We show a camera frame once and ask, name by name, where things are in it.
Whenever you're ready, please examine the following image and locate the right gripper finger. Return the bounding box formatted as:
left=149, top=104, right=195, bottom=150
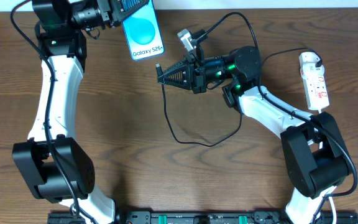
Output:
left=158, top=75, right=191, bottom=90
left=155, top=59, right=191, bottom=82

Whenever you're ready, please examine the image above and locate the blue Galaxy smartphone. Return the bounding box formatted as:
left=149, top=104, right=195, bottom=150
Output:
left=123, top=1, right=165, bottom=60

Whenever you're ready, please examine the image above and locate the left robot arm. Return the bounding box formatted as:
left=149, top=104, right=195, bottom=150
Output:
left=12, top=0, right=147, bottom=223

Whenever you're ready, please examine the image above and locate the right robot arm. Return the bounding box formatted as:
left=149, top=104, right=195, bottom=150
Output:
left=156, top=46, right=358, bottom=223

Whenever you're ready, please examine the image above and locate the white USB charger adapter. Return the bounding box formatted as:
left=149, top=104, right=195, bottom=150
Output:
left=300, top=63, right=325, bottom=80

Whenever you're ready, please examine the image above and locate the white power strip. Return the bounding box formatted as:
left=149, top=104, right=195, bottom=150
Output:
left=299, top=52, right=329, bottom=113

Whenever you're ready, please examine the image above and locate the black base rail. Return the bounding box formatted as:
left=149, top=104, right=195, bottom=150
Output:
left=47, top=211, right=358, bottom=224

